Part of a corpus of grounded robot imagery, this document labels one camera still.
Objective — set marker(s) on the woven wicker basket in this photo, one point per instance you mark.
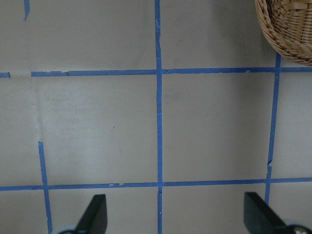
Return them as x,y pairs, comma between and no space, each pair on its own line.
287,27

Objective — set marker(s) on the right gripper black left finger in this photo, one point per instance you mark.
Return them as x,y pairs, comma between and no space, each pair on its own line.
94,220

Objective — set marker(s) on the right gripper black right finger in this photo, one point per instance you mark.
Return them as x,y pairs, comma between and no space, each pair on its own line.
259,218

